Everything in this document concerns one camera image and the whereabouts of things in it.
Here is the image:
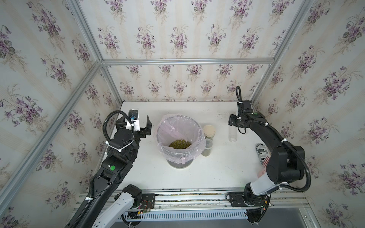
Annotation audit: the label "aluminium frame post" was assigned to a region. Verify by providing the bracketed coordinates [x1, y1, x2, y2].
[67, 0, 123, 106]
[250, 0, 314, 104]

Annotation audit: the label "jar with beige lid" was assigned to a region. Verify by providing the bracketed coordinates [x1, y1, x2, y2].
[203, 124, 216, 140]

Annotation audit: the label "aluminium frame crossbar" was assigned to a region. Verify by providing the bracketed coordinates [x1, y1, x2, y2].
[101, 58, 274, 66]

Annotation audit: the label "aluminium frame post left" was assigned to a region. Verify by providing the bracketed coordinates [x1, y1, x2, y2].
[67, 0, 123, 106]

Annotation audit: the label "aluminium frame post right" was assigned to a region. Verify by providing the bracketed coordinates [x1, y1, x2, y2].
[250, 0, 314, 104]

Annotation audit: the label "mung beans in bin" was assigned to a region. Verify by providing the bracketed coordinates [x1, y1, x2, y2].
[169, 139, 192, 150]

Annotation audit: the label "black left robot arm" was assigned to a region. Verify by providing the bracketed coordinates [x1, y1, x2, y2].
[66, 109, 152, 228]

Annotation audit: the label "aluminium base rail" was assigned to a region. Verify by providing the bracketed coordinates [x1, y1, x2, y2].
[78, 185, 315, 228]

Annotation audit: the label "clear jar with mung beans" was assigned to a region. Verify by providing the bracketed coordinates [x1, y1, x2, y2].
[228, 126, 238, 142]

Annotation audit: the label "open clear jar middle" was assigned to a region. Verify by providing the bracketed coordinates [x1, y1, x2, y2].
[201, 138, 213, 157]

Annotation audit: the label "mesh bin with plastic bag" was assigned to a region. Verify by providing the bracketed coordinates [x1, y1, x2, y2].
[155, 114, 206, 169]

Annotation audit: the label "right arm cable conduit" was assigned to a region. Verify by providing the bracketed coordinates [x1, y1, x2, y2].
[235, 86, 312, 192]

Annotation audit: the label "pink pen holder cup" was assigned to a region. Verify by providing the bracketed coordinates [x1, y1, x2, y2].
[257, 167, 267, 178]

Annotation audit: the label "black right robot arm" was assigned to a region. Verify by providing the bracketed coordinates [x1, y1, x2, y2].
[228, 101, 311, 205]

